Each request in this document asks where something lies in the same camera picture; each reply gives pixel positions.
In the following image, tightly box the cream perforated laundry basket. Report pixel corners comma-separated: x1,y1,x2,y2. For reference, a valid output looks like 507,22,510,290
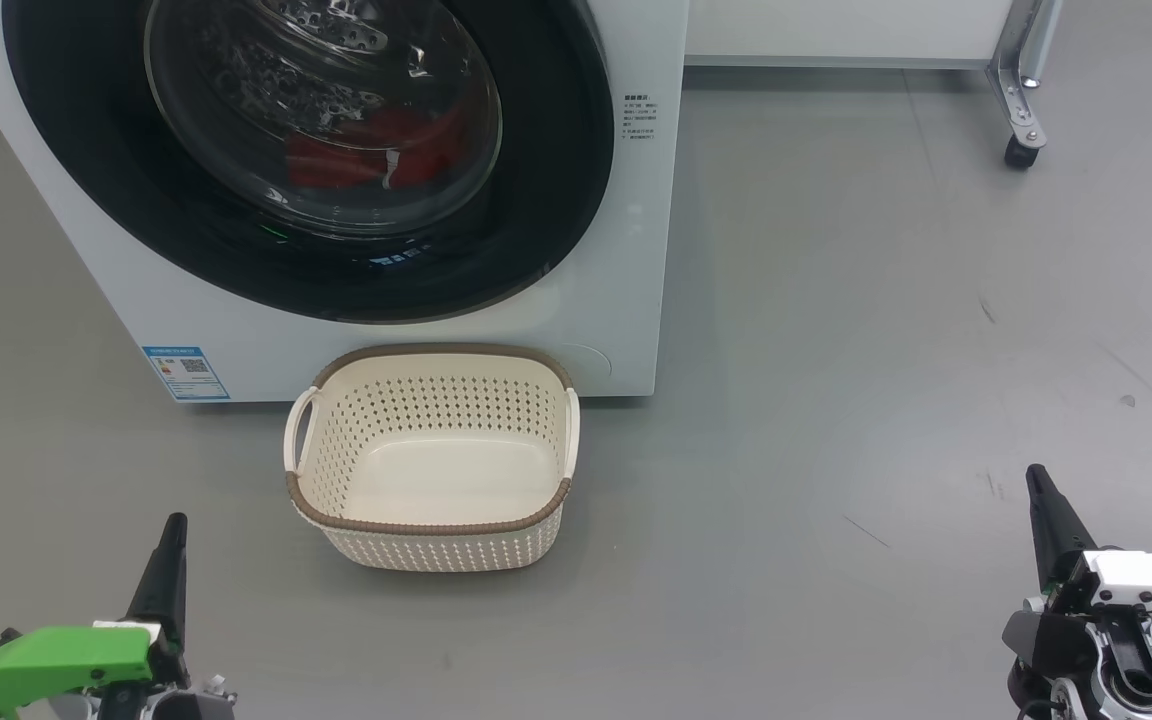
283,343,581,574

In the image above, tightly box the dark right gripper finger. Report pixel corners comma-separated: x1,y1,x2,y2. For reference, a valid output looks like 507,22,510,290
1025,463,1099,594

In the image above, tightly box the blue energy label sticker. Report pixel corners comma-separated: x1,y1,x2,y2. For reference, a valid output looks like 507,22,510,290
142,345,233,403

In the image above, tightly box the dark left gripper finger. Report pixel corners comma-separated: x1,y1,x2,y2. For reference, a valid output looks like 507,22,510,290
124,513,190,658

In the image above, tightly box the white partition on caster stand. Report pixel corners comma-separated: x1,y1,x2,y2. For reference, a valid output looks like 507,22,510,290
686,0,1065,170

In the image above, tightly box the black text instruction sticker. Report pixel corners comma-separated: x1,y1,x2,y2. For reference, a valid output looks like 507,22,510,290
622,95,658,144

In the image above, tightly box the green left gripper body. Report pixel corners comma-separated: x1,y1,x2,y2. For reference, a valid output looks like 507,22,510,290
0,620,187,720

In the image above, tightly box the red and white garment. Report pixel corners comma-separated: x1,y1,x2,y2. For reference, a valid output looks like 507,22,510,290
285,104,469,192

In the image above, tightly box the white front-load washing machine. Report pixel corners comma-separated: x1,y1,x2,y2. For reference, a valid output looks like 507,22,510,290
0,0,690,404

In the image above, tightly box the black round glass washer door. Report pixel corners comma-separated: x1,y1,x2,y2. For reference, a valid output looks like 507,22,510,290
1,0,618,325

